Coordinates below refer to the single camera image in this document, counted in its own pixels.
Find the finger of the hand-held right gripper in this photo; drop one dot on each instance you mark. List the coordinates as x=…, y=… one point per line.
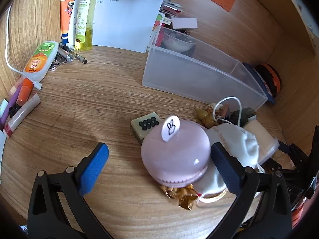
x=294, y=151
x=296, y=172

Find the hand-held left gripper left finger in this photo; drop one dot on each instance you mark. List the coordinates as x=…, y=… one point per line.
x=94, y=169

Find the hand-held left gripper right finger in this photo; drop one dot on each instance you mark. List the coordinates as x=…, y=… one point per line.
x=224, y=169

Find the pink macaron case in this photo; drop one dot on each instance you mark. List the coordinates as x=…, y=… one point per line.
x=172, y=154

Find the dark green bottle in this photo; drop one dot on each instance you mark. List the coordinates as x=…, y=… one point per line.
x=245, y=114

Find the clear plastic box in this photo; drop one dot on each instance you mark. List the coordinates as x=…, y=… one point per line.
x=199, y=79

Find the wooden desktop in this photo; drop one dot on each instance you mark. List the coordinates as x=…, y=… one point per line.
x=99, y=104

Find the orange cloth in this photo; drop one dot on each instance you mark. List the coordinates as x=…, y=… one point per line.
x=296, y=215

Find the gold foil wrapper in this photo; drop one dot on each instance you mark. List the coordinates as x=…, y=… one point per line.
x=184, y=196

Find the olive figurine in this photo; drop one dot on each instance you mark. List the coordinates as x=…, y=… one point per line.
x=206, y=115

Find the blue pencil case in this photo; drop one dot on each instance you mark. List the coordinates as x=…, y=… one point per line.
x=270, y=97

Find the green mahjong tile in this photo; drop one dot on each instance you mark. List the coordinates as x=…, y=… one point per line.
x=147, y=125

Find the black orange zip case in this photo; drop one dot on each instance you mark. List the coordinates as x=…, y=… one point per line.
x=271, y=77

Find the grey tube red cap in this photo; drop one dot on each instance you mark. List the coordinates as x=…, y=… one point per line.
x=22, y=114

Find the orange marker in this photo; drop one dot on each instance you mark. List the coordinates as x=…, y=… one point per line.
x=25, y=90

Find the purple pen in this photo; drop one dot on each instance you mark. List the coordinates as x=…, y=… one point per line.
x=10, y=107

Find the pink eraser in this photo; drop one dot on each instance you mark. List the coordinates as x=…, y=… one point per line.
x=13, y=87

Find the clear pen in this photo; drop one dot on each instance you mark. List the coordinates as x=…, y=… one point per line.
x=74, y=53

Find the silver metal clip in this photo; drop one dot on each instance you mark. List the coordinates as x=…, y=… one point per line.
x=62, y=54

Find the green orange repellent bottle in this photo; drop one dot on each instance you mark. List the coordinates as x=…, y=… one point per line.
x=39, y=59

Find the white bowl of trinkets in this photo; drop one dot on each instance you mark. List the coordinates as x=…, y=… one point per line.
x=177, y=44

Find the yellow liquid bottle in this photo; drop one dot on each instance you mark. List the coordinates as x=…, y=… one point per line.
x=83, y=29

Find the white paper sheet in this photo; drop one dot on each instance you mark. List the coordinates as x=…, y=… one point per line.
x=119, y=22

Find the small white box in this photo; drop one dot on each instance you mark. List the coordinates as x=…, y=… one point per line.
x=184, y=23

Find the orange white sunscreen tube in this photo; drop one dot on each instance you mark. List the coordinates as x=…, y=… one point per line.
x=66, y=12

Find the stack of booklets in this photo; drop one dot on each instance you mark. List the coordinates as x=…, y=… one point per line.
x=169, y=7

